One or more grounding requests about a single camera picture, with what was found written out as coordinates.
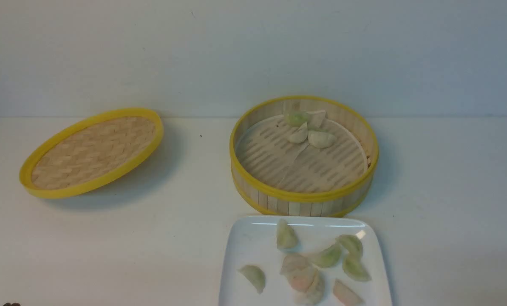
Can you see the pale dumpling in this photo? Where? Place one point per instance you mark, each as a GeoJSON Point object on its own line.
{"type": "Point", "coordinates": [320, 139]}

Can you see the green dumpling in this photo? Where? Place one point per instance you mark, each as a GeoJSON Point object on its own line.
{"type": "Point", "coordinates": [295, 118]}

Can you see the white square plate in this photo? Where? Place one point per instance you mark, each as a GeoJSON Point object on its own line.
{"type": "Point", "coordinates": [252, 242]}

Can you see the pale green dumpling plate left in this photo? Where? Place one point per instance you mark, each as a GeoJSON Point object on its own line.
{"type": "Point", "coordinates": [255, 276]}

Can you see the green dumpling plate centre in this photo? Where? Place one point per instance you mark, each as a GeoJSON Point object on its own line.
{"type": "Point", "coordinates": [327, 257]}

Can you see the pink dumpling plate centre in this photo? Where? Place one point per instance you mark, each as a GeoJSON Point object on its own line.
{"type": "Point", "coordinates": [299, 272]}

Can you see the pink dumpling plate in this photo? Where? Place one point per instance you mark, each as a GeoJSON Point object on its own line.
{"type": "Point", "coordinates": [299, 272]}
{"type": "Point", "coordinates": [345, 295]}

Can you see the green dumpling plate right top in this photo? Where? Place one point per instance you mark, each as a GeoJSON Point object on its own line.
{"type": "Point", "coordinates": [352, 244]}

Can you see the pale dumpling plate bottom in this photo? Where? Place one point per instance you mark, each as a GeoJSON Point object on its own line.
{"type": "Point", "coordinates": [314, 294]}

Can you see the pink dumpling plate bottom right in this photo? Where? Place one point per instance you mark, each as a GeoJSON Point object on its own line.
{"type": "Point", "coordinates": [345, 295]}

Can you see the white steamer liner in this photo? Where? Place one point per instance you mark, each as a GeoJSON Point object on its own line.
{"type": "Point", "coordinates": [266, 153]}

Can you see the white dumpling in steamer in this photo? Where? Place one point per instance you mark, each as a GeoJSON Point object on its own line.
{"type": "Point", "coordinates": [299, 135]}

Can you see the yellow bamboo steamer basket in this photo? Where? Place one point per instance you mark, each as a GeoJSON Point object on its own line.
{"type": "Point", "coordinates": [334, 203]}

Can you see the yellow bamboo steamer lid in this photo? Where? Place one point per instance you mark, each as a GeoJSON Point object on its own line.
{"type": "Point", "coordinates": [92, 153]}

